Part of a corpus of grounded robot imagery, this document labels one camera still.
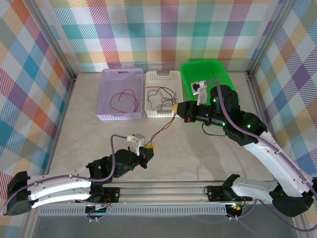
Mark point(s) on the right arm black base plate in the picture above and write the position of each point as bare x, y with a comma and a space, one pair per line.
215, 193

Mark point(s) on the purple plastic basket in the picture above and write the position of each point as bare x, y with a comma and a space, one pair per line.
119, 81

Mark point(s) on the green plastic basket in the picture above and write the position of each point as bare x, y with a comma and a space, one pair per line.
195, 72

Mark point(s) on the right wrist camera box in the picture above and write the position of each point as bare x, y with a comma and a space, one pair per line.
201, 96

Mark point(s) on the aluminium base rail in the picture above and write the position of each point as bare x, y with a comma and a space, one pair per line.
161, 193

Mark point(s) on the white plastic basket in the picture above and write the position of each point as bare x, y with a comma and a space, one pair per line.
153, 79

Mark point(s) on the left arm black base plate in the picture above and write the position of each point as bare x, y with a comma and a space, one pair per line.
112, 194

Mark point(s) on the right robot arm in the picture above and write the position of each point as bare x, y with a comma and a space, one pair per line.
272, 161

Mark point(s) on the aluminium frame post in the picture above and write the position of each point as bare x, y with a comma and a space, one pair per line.
56, 42
268, 39

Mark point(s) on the aluminium side rail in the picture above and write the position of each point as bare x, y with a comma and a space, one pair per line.
65, 111
258, 99

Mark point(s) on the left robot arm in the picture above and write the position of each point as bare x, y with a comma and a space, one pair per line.
57, 183

